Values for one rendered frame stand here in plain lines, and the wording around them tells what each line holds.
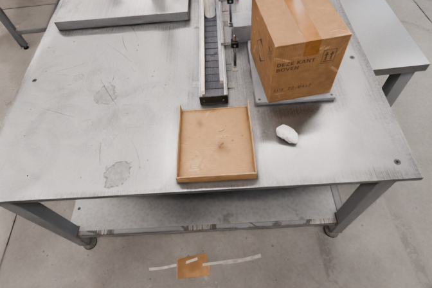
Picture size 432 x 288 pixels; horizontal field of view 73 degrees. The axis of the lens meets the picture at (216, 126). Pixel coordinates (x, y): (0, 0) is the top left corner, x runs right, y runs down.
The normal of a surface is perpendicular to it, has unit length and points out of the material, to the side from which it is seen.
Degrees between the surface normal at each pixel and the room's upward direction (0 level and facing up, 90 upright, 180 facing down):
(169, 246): 0
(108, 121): 0
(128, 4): 0
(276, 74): 90
